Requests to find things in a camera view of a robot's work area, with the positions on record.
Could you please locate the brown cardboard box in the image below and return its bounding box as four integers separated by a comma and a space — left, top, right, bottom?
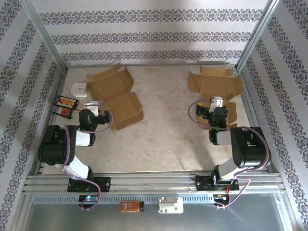
188, 66, 244, 129
86, 63, 144, 131

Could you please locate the black screwdriver bit case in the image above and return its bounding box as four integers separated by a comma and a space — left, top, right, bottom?
53, 95, 80, 109

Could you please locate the small white square container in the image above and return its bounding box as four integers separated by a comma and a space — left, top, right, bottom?
71, 82, 89, 98

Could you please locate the small green circuit board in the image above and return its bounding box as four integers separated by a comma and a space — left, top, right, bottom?
78, 194, 99, 203

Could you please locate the orange rectangular device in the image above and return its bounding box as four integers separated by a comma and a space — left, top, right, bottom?
119, 201, 144, 213

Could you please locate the grey metal panel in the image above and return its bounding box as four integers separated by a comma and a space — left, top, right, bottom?
24, 202, 286, 231

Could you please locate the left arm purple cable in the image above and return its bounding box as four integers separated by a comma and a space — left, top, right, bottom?
61, 103, 114, 212

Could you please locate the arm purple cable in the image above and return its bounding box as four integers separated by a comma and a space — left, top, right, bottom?
61, 103, 114, 212
188, 99, 270, 209

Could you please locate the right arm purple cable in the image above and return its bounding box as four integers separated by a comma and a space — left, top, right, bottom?
188, 99, 270, 209

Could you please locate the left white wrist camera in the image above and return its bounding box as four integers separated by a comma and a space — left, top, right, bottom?
84, 101, 100, 116

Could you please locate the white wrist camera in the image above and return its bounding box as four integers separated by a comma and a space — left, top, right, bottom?
208, 96, 224, 114
84, 101, 100, 116

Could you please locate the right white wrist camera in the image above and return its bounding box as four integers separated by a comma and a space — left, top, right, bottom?
208, 96, 224, 114

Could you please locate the aluminium side rail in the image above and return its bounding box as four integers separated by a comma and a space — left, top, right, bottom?
235, 68, 280, 174
33, 68, 68, 175

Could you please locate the aluminium rear rail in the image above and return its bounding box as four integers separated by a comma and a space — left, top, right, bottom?
67, 62, 238, 67

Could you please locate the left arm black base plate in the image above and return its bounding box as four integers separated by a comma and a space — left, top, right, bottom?
67, 177, 112, 193

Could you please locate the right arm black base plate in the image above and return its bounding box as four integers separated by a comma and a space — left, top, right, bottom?
195, 174, 239, 193

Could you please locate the aluminium mounting rail frame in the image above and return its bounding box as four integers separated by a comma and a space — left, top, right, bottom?
23, 171, 286, 195

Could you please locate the red and black wire bundle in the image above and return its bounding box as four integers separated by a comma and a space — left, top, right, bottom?
213, 191, 231, 205

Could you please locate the grey slotted cable duct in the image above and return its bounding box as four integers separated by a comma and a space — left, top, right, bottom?
32, 195, 217, 204

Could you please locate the aluminium corner post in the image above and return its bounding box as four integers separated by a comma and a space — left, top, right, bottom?
20, 0, 69, 72
234, 0, 282, 70

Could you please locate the white plastic bracket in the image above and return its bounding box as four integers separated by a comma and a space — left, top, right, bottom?
158, 196, 184, 214

